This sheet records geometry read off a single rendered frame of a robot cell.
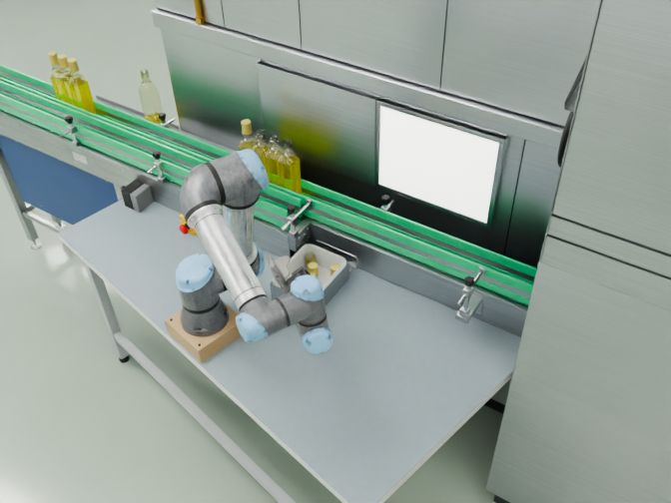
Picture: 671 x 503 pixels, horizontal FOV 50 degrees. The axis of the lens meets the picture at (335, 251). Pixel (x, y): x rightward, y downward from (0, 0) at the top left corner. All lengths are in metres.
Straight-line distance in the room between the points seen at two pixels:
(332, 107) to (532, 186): 0.70
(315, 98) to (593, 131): 1.10
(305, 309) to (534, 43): 0.92
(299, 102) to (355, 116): 0.23
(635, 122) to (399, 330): 1.07
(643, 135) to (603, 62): 0.17
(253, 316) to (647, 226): 0.91
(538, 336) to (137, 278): 1.36
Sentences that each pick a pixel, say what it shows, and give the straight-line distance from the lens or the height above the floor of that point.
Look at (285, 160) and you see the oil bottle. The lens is 2.48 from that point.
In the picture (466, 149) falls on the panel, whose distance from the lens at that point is 2.25.
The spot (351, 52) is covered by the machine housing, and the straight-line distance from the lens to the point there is 2.33.
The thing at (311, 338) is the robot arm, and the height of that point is 1.17.
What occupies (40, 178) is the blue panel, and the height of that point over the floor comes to 0.56.
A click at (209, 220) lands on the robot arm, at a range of 1.80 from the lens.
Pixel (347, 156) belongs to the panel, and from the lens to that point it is 2.51.
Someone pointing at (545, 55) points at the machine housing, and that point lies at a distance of 2.05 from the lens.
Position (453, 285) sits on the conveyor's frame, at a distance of 2.35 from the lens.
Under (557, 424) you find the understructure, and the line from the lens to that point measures 2.34.
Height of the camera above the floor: 2.52
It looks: 43 degrees down
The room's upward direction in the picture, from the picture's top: 2 degrees counter-clockwise
